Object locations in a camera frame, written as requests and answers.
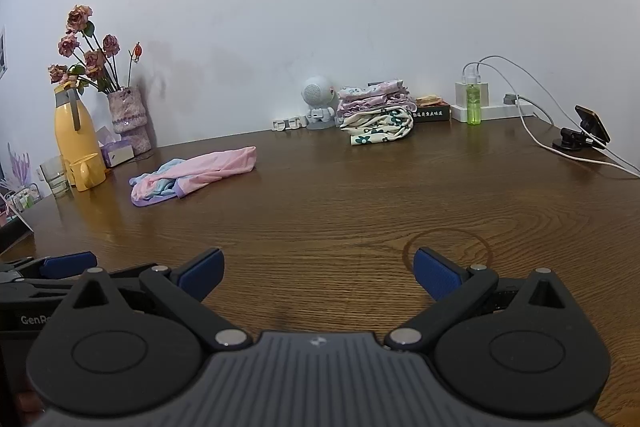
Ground white robot speaker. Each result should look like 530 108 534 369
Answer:
300 77 337 130

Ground white charger block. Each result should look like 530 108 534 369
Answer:
455 79 489 108

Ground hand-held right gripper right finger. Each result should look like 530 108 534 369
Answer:
386 247 571 353

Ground yellow thermos jug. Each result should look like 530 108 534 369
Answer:
54 82 104 186

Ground cream floral folded clothes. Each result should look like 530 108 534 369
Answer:
340 106 416 147

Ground white charging cable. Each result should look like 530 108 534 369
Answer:
472 62 640 180
462 55 556 125

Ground yellow mug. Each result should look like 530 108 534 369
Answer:
67 152 107 192

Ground black box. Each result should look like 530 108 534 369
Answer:
412 103 452 124

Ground dried rose bouquet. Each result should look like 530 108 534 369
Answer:
48 5 144 96

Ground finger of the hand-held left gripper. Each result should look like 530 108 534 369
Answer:
39 251 99 278

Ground pink patterned folded clothes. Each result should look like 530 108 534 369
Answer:
336 79 412 118

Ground clear glass cup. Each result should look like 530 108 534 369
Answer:
40 155 71 200

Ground black phone stand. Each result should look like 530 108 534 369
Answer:
552 127 607 153

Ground wall picture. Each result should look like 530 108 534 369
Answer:
0 26 11 81

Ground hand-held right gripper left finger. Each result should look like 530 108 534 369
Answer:
71 248 253 351

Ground pink folding tablet case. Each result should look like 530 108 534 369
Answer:
0 191 36 258

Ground purple tissue box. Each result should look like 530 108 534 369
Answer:
97 127 136 168

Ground green liquid bottle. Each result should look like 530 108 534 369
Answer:
465 77 482 126

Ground white power strip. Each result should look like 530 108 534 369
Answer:
450 102 534 123

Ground pink blue mesh garment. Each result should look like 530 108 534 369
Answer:
129 146 258 208

